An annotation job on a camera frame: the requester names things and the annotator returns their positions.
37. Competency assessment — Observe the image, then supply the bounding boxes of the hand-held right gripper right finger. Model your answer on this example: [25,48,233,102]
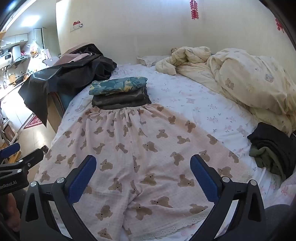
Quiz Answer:
[185,154,267,241]

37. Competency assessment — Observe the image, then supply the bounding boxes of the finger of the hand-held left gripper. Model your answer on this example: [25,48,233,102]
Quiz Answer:
[0,148,44,179]
[0,142,21,164]

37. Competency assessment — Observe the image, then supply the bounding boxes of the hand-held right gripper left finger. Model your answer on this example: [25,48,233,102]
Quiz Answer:
[22,155,97,241]

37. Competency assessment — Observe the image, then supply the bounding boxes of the pink bear-print pants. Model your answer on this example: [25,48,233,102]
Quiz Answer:
[35,104,253,241]

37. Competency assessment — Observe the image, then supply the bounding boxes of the person's left hand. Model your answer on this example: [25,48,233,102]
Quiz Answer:
[3,192,22,226]

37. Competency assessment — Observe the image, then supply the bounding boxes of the wooden chair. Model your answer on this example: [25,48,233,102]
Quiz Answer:
[0,125,19,151]

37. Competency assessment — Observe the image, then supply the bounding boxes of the red patterned rug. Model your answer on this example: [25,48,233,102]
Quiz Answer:
[24,115,43,129]

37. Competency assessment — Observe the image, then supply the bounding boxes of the wooden furniture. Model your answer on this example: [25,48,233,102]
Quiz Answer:
[50,91,70,118]

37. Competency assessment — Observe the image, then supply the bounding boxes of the olive green cloth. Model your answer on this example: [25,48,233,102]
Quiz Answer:
[249,145,284,175]

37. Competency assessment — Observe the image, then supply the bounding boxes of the black folded cloth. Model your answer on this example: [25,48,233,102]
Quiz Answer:
[247,122,296,179]

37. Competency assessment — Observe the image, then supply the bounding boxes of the white floral bed sheet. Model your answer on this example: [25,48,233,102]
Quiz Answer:
[35,62,296,241]

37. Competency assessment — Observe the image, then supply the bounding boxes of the person's grey clothing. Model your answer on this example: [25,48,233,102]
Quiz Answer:
[264,204,296,241]

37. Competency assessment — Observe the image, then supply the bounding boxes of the dark grey folded clothes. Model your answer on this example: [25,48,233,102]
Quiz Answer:
[92,88,152,110]

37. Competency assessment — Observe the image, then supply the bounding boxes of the range hood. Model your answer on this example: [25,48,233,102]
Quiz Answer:
[9,55,31,68]

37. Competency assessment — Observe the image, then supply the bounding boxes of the white water heater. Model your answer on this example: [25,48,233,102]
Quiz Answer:
[5,45,21,67]

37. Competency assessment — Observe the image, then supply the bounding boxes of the black glossy cloth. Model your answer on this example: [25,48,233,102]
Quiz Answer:
[18,43,118,128]

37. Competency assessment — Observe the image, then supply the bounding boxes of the teal floral folded cloth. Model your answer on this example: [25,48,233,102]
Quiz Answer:
[89,76,148,96]

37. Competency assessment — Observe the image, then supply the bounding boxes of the pale pink cloth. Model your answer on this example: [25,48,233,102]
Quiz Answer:
[60,53,93,63]

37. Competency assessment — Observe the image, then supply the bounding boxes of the cream bear-print duvet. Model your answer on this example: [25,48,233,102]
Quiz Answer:
[155,46,296,137]

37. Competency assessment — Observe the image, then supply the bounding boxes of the white refrigerator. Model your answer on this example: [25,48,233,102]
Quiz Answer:
[33,27,60,55]

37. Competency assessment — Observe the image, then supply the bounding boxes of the cream pillow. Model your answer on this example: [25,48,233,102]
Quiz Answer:
[137,55,171,67]

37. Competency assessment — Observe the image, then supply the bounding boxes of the white kitchen wall cabinets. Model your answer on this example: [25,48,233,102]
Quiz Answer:
[0,34,28,48]

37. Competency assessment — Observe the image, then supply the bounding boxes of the red hanging wall decoration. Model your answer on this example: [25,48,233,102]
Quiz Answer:
[190,0,200,20]

